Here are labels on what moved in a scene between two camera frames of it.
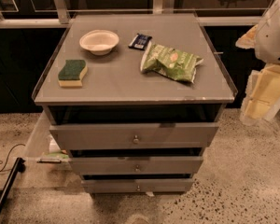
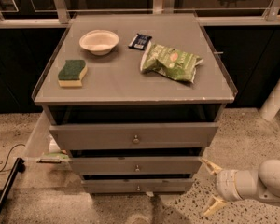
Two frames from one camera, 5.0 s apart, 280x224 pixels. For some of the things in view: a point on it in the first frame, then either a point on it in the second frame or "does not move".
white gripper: x=273 y=39 -> x=225 y=184
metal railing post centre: x=164 y=4 does not move
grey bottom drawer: x=149 y=186 does not move
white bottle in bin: x=53 y=147 does not move
